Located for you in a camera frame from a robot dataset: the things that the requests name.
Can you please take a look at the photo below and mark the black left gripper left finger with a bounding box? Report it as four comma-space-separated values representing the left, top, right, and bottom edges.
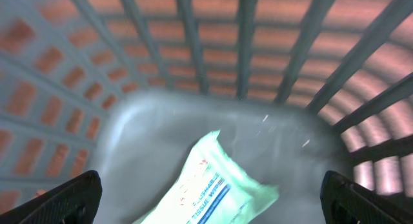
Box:
1, 170, 103, 224

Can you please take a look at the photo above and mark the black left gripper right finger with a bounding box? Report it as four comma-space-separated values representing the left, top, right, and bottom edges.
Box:
320, 170, 412, 224

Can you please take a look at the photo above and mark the mint green wipes pack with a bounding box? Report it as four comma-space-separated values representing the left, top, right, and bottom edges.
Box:
137, 130, 279, 224

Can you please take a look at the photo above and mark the dark grey plastic basket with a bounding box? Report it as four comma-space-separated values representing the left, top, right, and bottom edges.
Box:
1, 0, 412, 223

